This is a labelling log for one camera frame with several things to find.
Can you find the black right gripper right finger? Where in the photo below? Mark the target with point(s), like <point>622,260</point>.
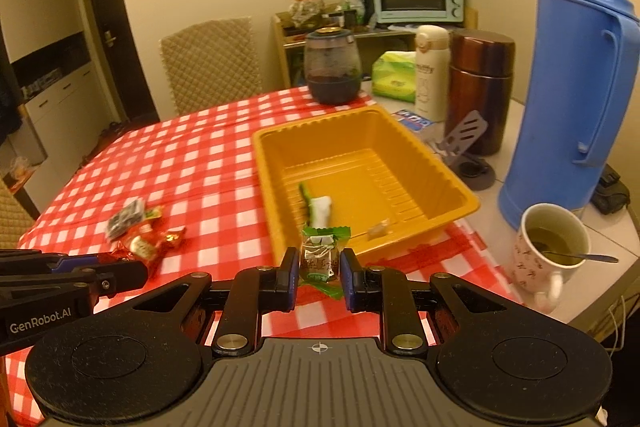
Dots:
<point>386,292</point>

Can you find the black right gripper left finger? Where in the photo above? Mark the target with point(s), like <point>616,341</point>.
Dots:
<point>244,300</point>

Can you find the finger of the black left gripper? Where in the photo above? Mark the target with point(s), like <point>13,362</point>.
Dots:
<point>106,278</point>
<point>31,261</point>

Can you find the red snack packet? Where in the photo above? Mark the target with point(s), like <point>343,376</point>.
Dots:
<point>141,242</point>

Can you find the green candy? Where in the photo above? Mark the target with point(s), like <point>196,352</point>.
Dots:
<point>320,258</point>

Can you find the grey black snack packet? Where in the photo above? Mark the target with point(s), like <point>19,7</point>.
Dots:
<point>129,216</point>

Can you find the white silver foil pouch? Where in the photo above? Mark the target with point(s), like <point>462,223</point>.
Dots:
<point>318,208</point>

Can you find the red candy pile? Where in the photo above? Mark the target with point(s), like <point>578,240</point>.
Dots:
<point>172,239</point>

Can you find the quilted beige side chair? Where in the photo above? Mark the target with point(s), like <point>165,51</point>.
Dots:
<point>14,219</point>

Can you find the yellow plastic basket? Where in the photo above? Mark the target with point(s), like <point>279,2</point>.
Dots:
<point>372,167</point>

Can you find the grey phone stand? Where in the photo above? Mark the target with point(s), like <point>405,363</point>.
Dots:
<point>454,151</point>

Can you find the metal spoon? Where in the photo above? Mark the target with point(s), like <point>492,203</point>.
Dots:
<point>580,256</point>

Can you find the white cabinet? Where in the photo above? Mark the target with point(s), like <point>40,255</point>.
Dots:
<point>44,52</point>

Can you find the patterned white mug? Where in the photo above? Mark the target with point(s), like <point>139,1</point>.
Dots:
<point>542,277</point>

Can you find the green tissue pack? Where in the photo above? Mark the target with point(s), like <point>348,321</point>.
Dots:
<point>394,76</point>

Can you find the dark glass jar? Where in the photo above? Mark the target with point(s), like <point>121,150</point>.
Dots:
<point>332,66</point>

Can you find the quilted beige chair back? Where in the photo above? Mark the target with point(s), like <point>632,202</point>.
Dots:
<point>210,64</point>

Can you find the brown thermos flask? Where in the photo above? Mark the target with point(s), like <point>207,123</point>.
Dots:
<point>480,78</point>

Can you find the wooden side shelf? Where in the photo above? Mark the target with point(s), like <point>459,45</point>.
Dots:
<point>372,43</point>

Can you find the white miffy bottle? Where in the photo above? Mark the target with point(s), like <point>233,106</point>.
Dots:
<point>432,72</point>

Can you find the blue thermos jug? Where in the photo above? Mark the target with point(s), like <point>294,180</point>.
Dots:
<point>585,61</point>

